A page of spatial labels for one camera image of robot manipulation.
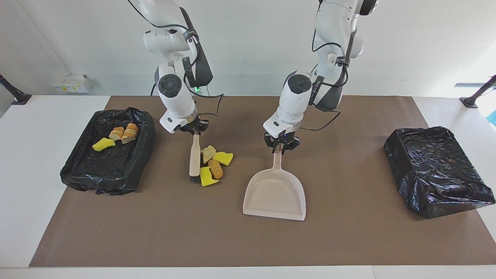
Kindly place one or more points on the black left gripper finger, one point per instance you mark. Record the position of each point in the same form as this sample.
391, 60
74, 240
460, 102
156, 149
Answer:
271, 147
291, 146

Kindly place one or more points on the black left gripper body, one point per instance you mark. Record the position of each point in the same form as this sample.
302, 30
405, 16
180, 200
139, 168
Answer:
281, 140

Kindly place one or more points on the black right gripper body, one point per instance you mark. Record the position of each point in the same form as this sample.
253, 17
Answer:
192, 126

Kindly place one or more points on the beige hand brush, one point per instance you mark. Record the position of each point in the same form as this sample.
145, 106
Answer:
194, 159

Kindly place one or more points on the pale sponge piece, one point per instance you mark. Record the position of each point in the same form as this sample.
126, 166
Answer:
209, 154

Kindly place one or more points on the brown bread roll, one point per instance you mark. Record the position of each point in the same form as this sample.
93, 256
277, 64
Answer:
216, 169

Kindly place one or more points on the notched yellow sponge piece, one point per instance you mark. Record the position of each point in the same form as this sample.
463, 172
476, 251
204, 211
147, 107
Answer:
207, 179

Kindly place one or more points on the beige plastic dustpan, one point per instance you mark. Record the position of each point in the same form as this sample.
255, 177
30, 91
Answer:
275, 197

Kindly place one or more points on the striped orange bread piece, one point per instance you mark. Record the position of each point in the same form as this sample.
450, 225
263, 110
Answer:
130, 133

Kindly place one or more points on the beige bread chunk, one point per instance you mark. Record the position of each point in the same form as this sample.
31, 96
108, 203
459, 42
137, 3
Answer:
116, 133

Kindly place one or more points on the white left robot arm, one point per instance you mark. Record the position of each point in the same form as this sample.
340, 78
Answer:
294, 108

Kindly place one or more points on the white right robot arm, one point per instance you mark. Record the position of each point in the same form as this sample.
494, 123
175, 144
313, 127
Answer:
174, 104

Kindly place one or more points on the black bag lined bin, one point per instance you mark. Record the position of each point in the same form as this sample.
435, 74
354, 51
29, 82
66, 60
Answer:
438, 174
108, 170

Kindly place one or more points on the brown table mat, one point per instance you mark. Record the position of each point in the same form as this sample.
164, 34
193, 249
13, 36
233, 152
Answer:
348, 240

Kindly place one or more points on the white power strip box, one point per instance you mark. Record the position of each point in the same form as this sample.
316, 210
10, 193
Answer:
71, 83

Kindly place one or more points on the black stand foot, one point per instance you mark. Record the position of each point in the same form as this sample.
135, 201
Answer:
471, 101
19, 97

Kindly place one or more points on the blue object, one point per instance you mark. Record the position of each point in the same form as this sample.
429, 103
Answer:
493, 118

